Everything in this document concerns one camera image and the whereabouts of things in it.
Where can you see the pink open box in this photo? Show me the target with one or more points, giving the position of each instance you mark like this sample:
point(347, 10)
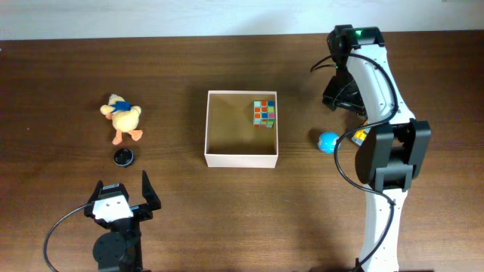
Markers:
point(231, 140)

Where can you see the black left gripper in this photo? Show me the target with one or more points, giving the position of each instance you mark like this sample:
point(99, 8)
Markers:
point(146, 210)

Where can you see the yellow plush duck toy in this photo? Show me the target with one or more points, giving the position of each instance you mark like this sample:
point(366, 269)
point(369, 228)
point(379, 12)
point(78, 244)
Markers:
point(124, 118)

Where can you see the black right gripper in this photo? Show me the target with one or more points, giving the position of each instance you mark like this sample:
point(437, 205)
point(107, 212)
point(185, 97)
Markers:
point(341, 100)

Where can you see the multicoloured puzzle cube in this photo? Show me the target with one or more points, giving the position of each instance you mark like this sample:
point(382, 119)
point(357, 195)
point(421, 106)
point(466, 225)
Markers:
point(264, 113)

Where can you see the black round knob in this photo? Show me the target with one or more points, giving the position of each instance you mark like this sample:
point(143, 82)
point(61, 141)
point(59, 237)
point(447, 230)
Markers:
point(124, 157)

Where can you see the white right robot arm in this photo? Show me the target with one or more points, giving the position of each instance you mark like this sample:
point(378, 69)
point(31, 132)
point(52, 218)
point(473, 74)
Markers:
point(391, 155)

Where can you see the blue number ten ball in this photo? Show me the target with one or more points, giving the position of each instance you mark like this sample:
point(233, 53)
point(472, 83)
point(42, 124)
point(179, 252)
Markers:
point(327, 142)

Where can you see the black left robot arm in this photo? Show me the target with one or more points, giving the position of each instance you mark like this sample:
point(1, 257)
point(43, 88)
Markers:
point(119, 249)

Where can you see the yellow grey toy dump truck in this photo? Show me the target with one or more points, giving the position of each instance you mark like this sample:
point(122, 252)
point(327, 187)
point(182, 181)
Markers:
point(359, 136)

